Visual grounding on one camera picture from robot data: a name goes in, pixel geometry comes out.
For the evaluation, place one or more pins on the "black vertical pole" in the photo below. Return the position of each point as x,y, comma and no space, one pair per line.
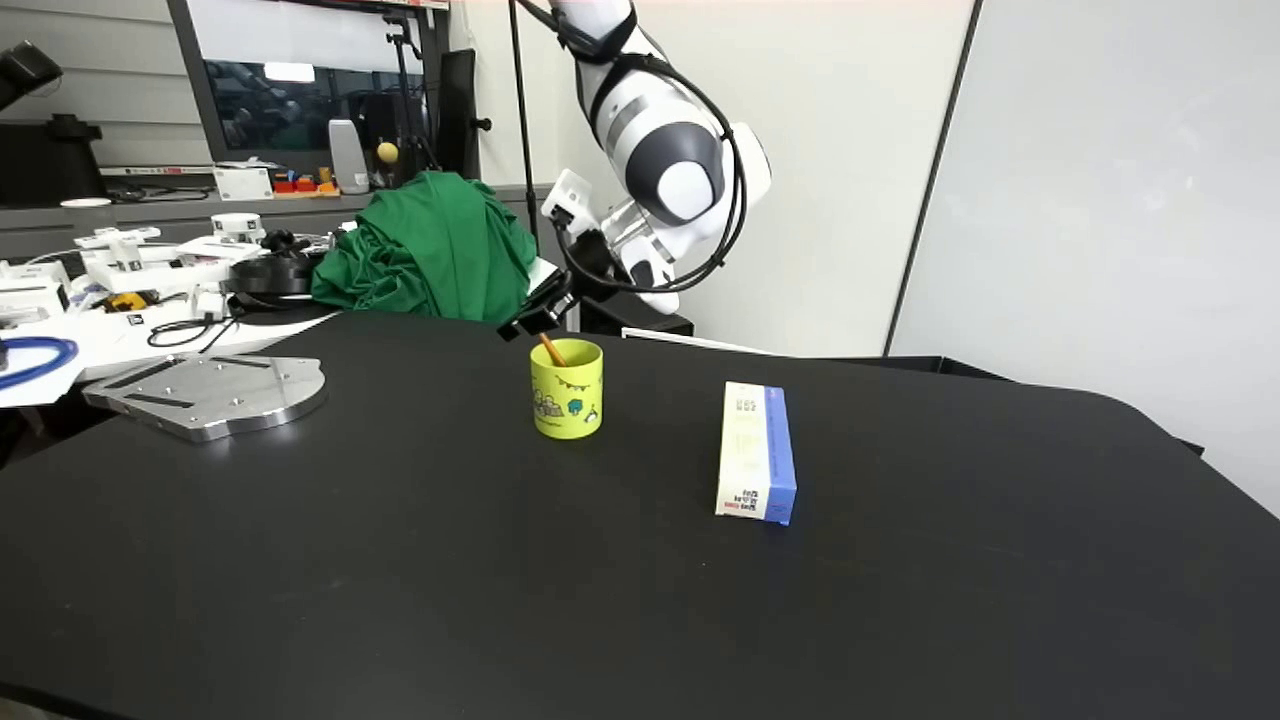
523,122

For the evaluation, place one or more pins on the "yellow-green mug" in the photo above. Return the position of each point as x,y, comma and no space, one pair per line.
564,396

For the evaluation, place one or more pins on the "white side table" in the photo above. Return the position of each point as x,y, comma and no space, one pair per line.
95,332

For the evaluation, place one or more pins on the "green cloth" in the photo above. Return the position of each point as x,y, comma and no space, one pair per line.
425,252

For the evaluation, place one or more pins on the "white machine parts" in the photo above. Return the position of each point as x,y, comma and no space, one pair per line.
161,251

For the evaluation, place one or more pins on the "dark framed screen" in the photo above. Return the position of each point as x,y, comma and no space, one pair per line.
306,82

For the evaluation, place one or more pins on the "grey counter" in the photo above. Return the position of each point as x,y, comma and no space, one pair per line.
161,217

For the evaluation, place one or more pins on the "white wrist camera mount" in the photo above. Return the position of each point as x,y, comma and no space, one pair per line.
570,203

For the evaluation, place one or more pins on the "black chair back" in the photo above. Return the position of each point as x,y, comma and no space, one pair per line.
459,115

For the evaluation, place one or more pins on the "black bag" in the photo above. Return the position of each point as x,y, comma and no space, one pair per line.
45,163

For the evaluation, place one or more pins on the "slanted black pole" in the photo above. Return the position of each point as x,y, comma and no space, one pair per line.
932,175

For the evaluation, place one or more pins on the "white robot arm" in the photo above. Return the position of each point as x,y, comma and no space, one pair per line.
666,145

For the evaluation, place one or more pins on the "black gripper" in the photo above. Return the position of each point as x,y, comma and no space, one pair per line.
599,267

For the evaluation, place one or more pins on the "small white box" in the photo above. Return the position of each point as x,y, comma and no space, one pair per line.
242,180

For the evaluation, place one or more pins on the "aluminium metal plate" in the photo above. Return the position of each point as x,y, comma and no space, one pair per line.
204,394

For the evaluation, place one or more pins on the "yellow ball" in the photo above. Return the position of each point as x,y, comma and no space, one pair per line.
390,155

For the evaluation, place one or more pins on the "white bottle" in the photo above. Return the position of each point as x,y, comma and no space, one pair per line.
351,156

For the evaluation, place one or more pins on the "white and blue box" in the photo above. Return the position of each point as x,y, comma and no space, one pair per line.
754,454

